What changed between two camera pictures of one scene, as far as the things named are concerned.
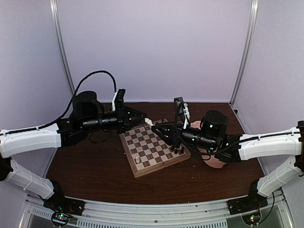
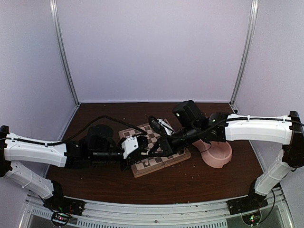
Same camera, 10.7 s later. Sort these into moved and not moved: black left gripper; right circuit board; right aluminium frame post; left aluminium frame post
Moved: black left gripper
Not moved: right aluminium frame post; left aluminium frame post; right circuit board
